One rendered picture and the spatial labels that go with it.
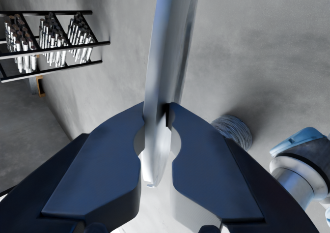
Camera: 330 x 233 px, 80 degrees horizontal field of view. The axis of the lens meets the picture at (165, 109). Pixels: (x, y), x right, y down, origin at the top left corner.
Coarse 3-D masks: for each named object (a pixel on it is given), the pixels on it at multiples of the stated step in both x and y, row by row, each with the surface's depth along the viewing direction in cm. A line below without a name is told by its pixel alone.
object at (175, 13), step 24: (168, 0) 9; (192, 0) 22; (168, 24) 9; (192, 24) 29; (168, 48) 10; (168, 72) 12; (144, 96) 10; (168, 96) 14; (144, 120) 11; (168, 144) 24; (144, 168) 13
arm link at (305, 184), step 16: (304, 128) 46; (288, 144) 44; (304, 144) 43; (320, 144) 43; (272, 160) 47; (288, 160) 42; (304, 160) 41; (320, 160) 41; (288, 176) 40; (304, 176) 40; (320, 176) 39; (304, 192) 38; (320, 192) 40; (304, 208) 38
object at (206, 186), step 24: (168, 120) 12; (192, 120) 10; (192, 144) 9; (216, 144) 9; (192, 168) 7; (216, 168) 7; (192, 192) 6; (216, 192) 7; (240, 192) 7; (192, 216) 7; (216, 216) 6; (240, 216) 6
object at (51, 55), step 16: (0, 16) 161; (16, 16) 163; (48, 16) 177; (80, 16) 201; (16, 32) 161; (48, 32) 175; (64, 32) 182; (80, 32) 188; (16, 48) 158; (32, 48) 160; (48, 48) 167; (64, 48) 174; (80, 48) 185; (0, 64) 173; (32, 64) 175; (64, 64) 200; (80, 64) 212; (0, 80) 170
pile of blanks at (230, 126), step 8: (216, 120) 126; (224, 120) 124; (232, 120) 123; (240, 120) 126; (216, 128) 115; (224, 128) 117; (232, 128) 117; (240, 128) 120; (248, 128) 124; (224, 136) 111; (232, 136) 113; (240, 136) 116; (248, 136) 121; (240, 144) 116; (248, 144) 121
